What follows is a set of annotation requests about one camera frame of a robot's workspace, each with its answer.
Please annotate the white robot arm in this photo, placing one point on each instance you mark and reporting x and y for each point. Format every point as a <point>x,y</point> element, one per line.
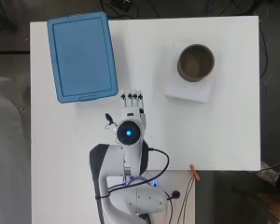
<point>127,155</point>

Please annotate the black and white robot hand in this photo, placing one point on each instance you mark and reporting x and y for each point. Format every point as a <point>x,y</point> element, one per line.
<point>132,110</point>

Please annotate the brown round tub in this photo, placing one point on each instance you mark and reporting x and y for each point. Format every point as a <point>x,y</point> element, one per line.
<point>196,63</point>

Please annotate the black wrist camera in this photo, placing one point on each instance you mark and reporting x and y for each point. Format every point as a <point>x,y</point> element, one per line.
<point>109,118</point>

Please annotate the orange clip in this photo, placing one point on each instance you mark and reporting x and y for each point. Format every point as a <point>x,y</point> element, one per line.
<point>194,172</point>

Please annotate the white flat box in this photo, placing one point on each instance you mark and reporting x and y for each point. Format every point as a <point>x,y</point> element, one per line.
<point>189,93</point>

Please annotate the blue plastic lid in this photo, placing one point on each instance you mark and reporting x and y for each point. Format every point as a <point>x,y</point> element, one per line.
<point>82,56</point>

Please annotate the brown wooden board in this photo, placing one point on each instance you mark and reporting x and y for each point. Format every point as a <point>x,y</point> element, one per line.
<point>278,210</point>

